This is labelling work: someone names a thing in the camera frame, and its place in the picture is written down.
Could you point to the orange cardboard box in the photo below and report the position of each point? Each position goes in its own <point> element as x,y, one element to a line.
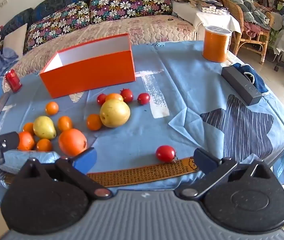
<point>94,75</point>

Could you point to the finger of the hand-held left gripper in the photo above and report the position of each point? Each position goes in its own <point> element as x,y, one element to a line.
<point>8,141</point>

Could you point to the red soda can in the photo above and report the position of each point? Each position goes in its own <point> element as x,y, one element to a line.
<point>13,81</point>

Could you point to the dark grey long box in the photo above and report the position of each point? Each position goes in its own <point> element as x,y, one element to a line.
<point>242,86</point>

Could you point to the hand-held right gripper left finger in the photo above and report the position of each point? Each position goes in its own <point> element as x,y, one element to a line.
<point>85,160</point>

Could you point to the carved wooden ruler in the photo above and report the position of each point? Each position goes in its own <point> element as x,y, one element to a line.
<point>144,173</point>

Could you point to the row of small boxes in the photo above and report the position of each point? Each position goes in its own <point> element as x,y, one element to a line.
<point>213,7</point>

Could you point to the red cherry tomato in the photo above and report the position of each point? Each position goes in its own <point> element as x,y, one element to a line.
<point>143,98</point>
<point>101,99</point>
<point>127,95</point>
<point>165,153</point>

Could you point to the grey oblong tool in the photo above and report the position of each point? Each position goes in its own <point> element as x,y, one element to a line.
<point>0,103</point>

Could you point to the orange cylindrical container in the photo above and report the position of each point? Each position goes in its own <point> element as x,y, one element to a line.
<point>215,47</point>

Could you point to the blue printed tablecloth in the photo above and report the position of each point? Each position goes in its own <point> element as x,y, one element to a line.
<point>194,92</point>

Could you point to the wicker chair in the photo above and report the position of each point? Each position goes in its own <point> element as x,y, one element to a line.
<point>237,17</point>

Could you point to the large orange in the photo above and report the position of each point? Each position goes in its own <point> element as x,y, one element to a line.
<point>72,142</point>

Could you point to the large round yellow pear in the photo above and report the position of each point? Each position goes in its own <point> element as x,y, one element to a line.
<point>114,113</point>

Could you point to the small yellow-green pear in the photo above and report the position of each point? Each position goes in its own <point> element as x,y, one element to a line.
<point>44,127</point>

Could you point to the white pillow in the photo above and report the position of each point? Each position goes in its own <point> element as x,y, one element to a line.
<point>15,41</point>

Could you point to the pile of clothes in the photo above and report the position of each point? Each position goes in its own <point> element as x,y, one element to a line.
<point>244,5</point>

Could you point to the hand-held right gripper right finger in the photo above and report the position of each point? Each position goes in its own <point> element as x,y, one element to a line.
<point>203,161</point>

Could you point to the crumpled blue cloth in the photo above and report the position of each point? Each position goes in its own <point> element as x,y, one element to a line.
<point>4,55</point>

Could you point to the floral cushion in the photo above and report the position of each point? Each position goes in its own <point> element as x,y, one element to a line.
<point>57,27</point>
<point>129,5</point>

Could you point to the white side table cloth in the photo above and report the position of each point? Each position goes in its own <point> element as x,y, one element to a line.
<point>207,20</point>

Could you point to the blue patterned cushion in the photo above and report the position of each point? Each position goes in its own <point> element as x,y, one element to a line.
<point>59,0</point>
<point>16,21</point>

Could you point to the dark blue face mask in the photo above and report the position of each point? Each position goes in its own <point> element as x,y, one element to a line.
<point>260,83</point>

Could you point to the beige quilted sofa cover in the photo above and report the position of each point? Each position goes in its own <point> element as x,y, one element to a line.
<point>144,30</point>

